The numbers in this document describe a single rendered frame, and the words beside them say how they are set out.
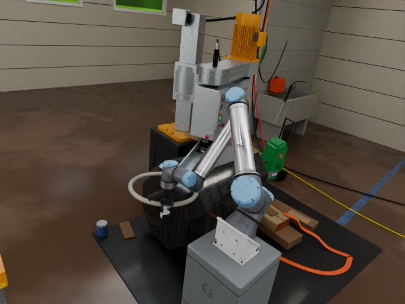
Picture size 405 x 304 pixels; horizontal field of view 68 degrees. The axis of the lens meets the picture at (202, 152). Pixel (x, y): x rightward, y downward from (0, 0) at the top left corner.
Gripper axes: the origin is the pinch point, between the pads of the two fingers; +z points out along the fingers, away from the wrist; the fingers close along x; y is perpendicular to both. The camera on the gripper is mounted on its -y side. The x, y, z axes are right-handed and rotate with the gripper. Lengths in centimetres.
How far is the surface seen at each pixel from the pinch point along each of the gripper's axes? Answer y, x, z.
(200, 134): 26, 69, -35
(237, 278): 42, -48, 3
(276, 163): 154, 211, 38
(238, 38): 52, 122, -112
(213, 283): 32, -41, 15
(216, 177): 45, 72, 4
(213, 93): 29, 64, -69
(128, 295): -18, 17, 87
